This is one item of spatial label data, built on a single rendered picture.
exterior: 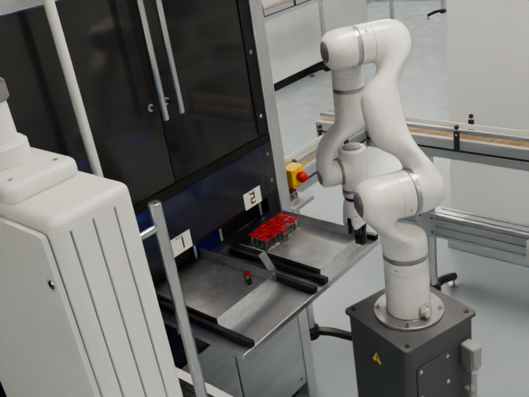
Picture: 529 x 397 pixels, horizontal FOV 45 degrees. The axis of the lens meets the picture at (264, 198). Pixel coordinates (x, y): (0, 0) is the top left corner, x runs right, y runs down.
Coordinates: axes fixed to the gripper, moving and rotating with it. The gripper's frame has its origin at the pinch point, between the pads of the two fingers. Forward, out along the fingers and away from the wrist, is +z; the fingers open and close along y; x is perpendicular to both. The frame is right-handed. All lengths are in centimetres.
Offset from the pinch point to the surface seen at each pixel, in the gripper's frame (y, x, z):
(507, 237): -85, 14, 41
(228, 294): 40.4, -21.7, 4.1
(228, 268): 29.5, -32.0, 4.1
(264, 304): 38.7, -8.5, 4.4
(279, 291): 31.5, -8.6, 4.4
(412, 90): -388, -201, 91
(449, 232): -85, -12, 45
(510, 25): -143, -10, -33
